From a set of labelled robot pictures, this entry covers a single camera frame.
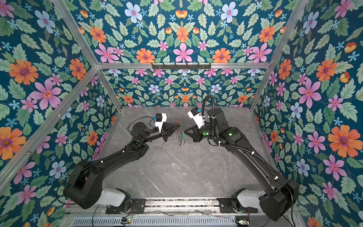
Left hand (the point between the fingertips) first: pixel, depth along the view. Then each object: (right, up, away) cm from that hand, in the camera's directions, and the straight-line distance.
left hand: (179, 123), depth 69 cm
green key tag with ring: (+3, -6, 0) cm, 7 cm away
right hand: (+3, -3, -1) cm, 5 cm away
